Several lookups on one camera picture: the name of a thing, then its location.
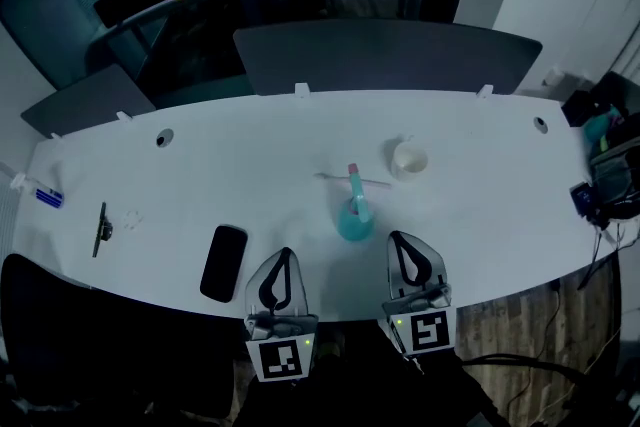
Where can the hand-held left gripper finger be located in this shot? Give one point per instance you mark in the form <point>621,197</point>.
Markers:
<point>291,277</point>
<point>265,287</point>

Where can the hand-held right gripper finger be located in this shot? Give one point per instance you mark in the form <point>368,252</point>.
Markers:
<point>398,265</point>
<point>424,262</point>

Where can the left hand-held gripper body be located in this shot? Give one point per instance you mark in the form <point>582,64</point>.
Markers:
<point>280,357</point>

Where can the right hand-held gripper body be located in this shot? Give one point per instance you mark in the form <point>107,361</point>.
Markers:
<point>430,332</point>

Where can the teal spray bottle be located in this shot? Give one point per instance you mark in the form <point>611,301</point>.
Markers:
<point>352,227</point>

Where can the black phone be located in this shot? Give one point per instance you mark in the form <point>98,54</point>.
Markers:
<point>223,263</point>

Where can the white toothbrush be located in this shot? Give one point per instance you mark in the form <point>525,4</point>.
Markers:
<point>375,182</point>

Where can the white cup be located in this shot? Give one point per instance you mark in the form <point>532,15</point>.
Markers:
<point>409,161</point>

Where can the small black device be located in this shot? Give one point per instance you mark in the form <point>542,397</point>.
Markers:
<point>581,198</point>

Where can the large dark grey desk divider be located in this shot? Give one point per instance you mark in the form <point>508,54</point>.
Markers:
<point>387,57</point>

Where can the black backpack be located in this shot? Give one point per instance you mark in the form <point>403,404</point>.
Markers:
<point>617,175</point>

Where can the black box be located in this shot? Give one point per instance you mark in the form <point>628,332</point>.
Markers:
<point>577,107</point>

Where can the teal bag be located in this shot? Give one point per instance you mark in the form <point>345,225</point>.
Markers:
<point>600,127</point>

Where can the small dark grey desk divider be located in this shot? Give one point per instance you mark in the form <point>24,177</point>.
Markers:
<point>87,102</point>

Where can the white divider bracket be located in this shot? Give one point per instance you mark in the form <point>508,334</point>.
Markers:
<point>484,91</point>
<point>55,135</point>
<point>123,116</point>
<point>301,90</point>

